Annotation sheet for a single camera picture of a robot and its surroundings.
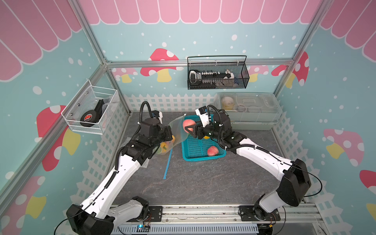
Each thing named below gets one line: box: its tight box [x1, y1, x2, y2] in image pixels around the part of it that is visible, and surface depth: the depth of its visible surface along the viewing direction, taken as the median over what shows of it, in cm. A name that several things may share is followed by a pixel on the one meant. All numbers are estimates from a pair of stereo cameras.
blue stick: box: [163, 148, 174, 180], surface depth 93 cm
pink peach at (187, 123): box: [182, 119, 197, 134], surface depth 74 cm
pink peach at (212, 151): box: [207, 145, 219, 157], surface depth 92 cm
